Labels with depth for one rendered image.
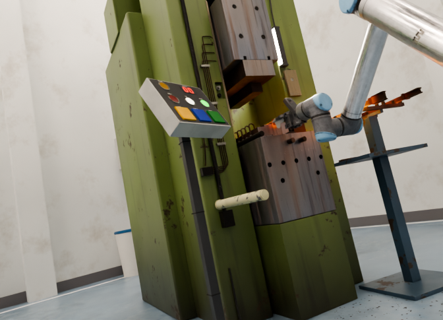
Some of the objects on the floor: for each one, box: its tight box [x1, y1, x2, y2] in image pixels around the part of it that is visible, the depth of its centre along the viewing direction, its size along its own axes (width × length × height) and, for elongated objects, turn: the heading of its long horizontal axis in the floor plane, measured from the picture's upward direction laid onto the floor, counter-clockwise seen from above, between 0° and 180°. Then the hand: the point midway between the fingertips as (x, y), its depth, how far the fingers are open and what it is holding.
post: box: [179, 137, 225, 320], centre depth 160 cm, size 4×4×108 cm
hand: (278, 120), depth 198 cm, fingers open, 6 cm apart
